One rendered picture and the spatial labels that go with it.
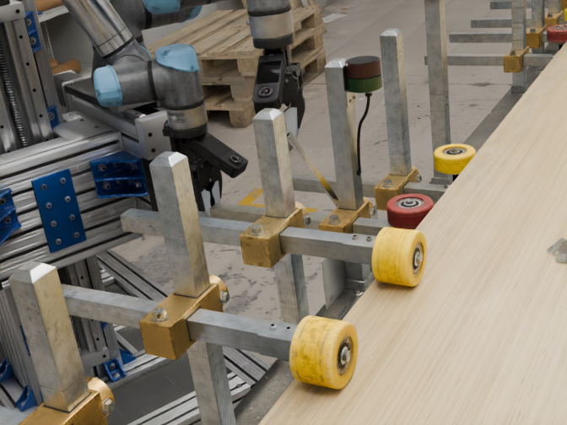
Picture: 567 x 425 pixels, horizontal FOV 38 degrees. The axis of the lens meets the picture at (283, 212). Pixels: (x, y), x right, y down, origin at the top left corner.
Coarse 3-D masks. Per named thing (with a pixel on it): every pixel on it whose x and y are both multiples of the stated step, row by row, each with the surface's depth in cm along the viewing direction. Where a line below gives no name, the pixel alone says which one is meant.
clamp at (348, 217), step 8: (368, 200) 157; (336, 208) 154; (360, 208) 153; (368, 208) 155; (328, 216) 152; (344, 216) 151; (352, 216) 150; (360, 216) 153; (368, 216) 156; (320, 224) 149; (328, 224) 148; (336, 224) 148; (344, 224) 147; (352, 224) 150; (344, 232) 147; (352, 232) 150
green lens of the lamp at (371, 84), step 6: (348, 78) 141; (372, 78) 140; (378, 78) 141; (348, 84) 142; (354, 84) 141; (360, 84) 140; (366, 84) 140; (372, 84) 140; (378, 84) 141; (348, 90) 142; (354, 90) 141; (360, 90) 141; (366, 90) 140; (372, 90) 141
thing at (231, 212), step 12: (216, 204) 166; (228, 204) 165; (216, 216) 164; (228, 216) 163; (240, 216) 161; (252, 216) 160; (312, 216) 155; (324, 216) 154; (312, 228) 154; (360, 228) 149; (372, 228) 148
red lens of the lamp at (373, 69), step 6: (378, 60) 140; (348, 66) 140; (354, 66) 139; (360, 66) 139; (366, 66) 139; (372, 66) 139; (378, 66) 140; (348, 72) 140; (354, 72) 140; (360, 72) 139; (366, 72) 139; (372, 72) 139; (378, 72) 140
